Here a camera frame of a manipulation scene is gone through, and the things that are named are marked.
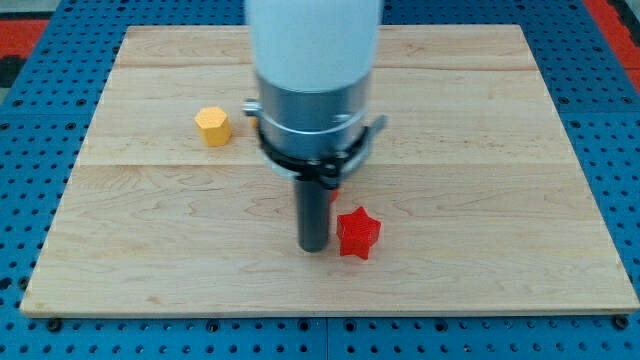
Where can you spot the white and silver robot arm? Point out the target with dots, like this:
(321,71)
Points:
(313,60)

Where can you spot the red star block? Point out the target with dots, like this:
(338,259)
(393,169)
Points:
(357,232)

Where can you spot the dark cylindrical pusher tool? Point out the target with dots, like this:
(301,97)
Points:
(313,215)

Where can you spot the yellow hexagon block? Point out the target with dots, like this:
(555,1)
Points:
(213,126)

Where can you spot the light wooden board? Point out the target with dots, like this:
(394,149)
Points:
(484,208)

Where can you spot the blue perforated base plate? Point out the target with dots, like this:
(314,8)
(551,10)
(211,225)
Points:
(48,110)

